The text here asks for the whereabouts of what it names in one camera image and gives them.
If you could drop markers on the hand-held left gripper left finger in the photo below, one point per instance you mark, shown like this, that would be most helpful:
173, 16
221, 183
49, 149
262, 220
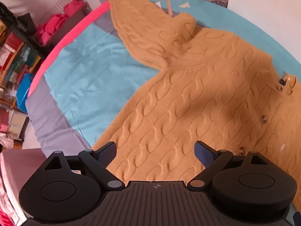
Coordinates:
108, 151

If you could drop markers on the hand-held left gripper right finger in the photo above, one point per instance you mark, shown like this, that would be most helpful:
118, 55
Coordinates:
205, 155

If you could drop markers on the pile of pink clothes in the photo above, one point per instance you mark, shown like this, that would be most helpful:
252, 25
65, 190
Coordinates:
55, 23

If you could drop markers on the blue grey printed bed sheet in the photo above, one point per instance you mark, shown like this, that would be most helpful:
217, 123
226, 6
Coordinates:
94, 75

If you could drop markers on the crumpled white cloth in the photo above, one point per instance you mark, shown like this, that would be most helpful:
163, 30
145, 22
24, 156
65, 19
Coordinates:
6, 142

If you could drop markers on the blue plastic box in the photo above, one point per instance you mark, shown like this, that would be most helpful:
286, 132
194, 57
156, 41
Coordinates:
24, 90

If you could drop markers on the row of colourful boxes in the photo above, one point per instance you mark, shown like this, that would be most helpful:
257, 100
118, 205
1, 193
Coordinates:
14, 58

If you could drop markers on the black shelf unit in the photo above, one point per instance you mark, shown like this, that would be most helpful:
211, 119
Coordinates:
25, 40

